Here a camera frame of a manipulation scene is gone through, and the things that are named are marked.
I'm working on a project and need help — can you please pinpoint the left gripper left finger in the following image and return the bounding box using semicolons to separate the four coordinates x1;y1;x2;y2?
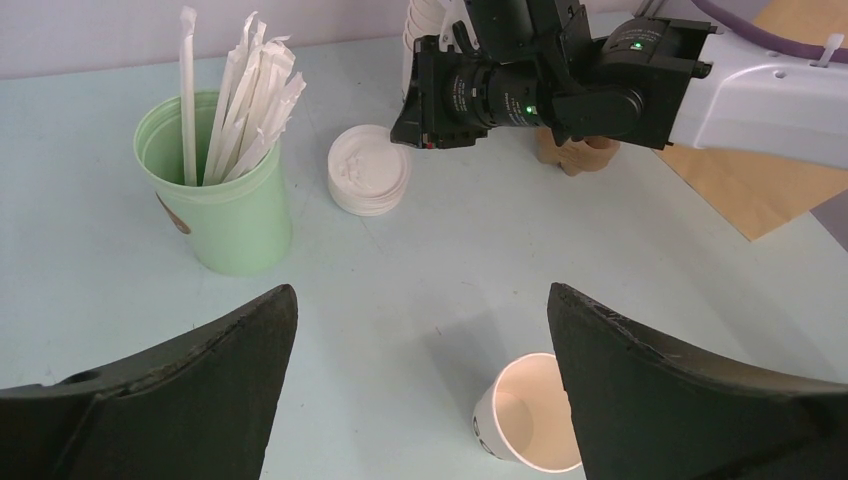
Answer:
1;285;298;479

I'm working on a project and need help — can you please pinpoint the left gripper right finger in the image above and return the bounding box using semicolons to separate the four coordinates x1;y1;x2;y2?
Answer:
547;283;847;479

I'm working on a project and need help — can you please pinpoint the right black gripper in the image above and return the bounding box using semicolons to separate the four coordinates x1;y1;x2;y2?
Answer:
389;19;558;151

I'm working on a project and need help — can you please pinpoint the brown pulp cup carrier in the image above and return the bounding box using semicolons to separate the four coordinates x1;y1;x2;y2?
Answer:
535;128;621;177

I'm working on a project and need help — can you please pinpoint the single white paper cup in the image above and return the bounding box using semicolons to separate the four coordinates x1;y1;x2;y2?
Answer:
471;353;582;474

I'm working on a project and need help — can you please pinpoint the stack of paper cups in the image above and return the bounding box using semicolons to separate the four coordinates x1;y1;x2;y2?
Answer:
400;0;465;104

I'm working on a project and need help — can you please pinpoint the white plastic lids stack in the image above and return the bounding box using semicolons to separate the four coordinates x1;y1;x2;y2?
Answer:
327;124;411;217

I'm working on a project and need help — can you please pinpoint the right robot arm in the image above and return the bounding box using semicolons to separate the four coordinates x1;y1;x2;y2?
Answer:
390;1;847;169

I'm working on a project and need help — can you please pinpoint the green straw holder cup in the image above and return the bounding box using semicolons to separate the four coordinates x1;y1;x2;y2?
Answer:
133;96;293;276

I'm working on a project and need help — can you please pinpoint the brown paper bag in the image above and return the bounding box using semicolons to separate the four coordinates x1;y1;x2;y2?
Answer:
658;1;847;244

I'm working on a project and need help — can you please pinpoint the wrapped white straws bundle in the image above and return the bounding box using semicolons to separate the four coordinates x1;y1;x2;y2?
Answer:
179;6;306;187

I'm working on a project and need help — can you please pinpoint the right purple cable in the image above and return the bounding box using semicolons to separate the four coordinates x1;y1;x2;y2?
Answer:
692;0;848;66

